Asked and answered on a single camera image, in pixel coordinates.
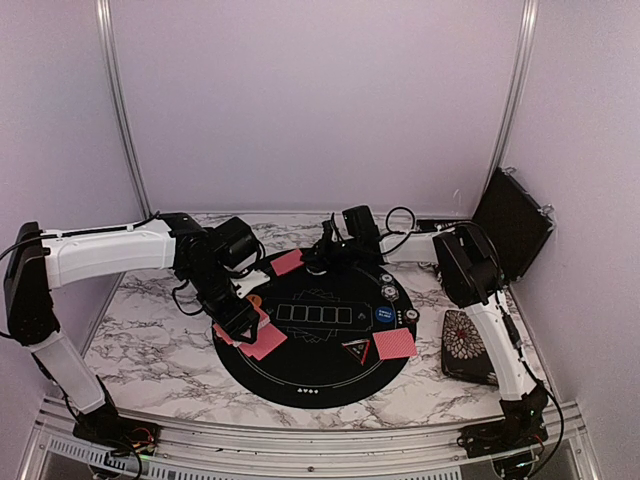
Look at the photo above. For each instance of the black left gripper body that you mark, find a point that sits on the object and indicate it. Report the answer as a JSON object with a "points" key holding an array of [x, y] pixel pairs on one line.
{"points": [[209, 285]]}

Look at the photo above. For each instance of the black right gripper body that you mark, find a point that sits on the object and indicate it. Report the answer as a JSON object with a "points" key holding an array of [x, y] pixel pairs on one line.
{"points": [[337, 256]]}

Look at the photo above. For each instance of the grey chip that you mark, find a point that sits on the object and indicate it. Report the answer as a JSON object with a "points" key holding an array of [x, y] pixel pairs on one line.
{"points": [[390, 293]]}

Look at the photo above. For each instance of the orange big blind button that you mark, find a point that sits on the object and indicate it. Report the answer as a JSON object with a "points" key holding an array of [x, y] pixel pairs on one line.
{"points": [[255, 300]]}

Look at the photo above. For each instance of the blue small blind button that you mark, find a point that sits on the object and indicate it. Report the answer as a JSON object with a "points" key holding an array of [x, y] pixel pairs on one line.
{"points": [[386, 316]]}

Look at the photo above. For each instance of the red playing card deck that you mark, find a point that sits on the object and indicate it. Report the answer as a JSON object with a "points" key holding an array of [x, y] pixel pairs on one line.
{"points": [[243, 327]]}

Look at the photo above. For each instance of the red card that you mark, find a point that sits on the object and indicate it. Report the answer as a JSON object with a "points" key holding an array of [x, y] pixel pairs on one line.
{"points": [[387, 352], [399, 338], [271, 333], [258, 350], [280, 268], [294, 258]]}

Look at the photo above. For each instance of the red chip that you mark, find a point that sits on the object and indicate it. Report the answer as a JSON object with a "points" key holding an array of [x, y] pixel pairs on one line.
{"points": [[411, 316]]}

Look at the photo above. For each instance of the red triangle all-in marker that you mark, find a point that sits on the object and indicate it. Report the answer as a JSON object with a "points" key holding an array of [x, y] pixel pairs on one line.
{"points": [[358, 349]]}

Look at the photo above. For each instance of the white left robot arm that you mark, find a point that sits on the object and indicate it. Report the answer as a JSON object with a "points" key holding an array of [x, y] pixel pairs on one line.
{"points": [[43, 264]]}

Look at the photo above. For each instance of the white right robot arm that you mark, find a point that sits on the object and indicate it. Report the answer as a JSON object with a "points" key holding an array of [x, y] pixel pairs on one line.
{"points": [[472, 277]]}

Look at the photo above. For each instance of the round black poker mat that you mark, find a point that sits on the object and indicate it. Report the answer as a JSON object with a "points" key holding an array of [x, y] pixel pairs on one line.
{"points": [[317, 313]]}

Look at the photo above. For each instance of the black poker chip case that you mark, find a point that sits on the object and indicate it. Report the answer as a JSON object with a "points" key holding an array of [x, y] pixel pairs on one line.
{"points": [[516, 224]]}

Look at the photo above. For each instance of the floral patterned pouch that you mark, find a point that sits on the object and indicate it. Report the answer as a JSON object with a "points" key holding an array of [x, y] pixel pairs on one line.
{"points": [[463, 354]]}

